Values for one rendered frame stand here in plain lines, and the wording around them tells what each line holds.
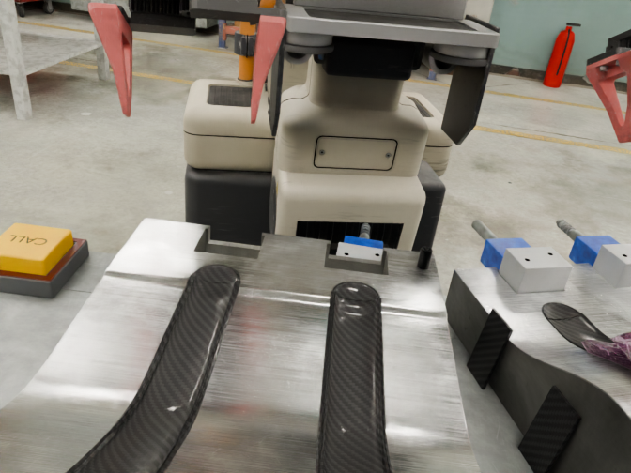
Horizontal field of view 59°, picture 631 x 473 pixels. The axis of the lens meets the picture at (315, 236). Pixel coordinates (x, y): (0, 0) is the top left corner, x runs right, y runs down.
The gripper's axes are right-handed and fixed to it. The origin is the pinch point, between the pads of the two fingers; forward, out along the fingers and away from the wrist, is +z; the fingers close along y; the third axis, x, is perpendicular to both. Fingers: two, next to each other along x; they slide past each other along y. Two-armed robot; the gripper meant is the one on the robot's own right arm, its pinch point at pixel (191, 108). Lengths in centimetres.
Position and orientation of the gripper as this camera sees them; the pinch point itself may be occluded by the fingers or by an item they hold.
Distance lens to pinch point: 45.7
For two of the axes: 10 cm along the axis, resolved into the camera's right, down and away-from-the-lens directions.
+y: 9.9, 0.2, 1.6
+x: -1.6, -0.6, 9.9
